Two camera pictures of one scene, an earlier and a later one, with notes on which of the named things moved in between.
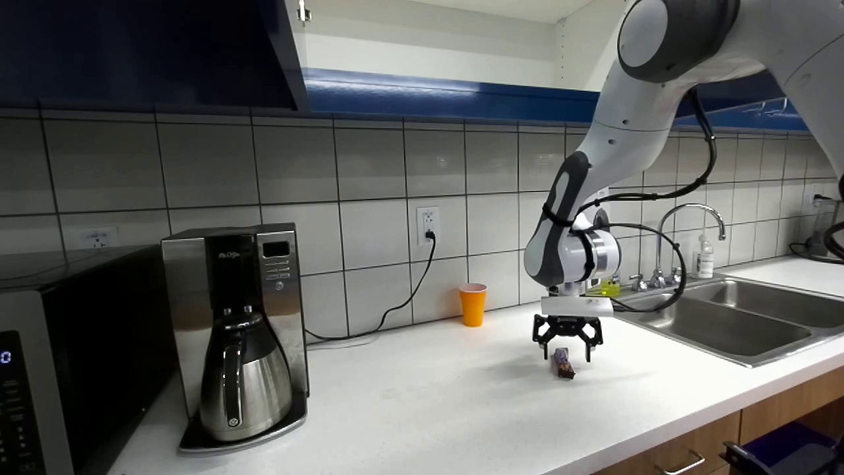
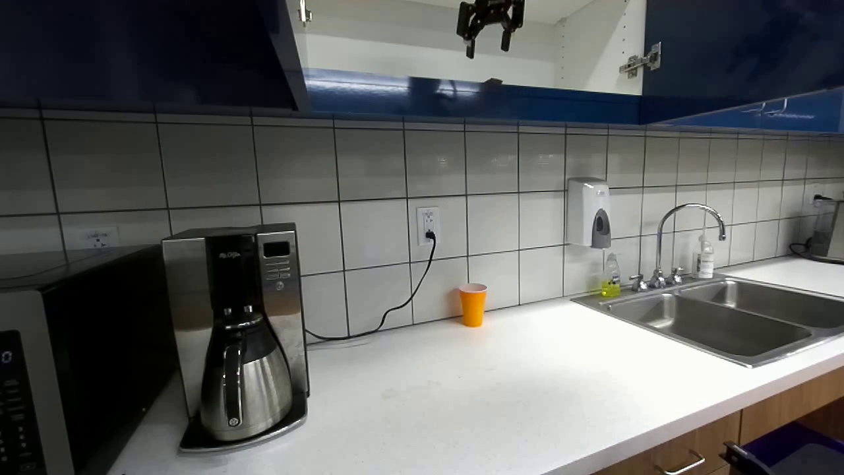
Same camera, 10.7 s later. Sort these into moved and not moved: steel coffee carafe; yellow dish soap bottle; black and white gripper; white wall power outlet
Moved: black and white gripper
Not moved: steel coffee carafe; white wall power outlet; yellow dish soap bottle
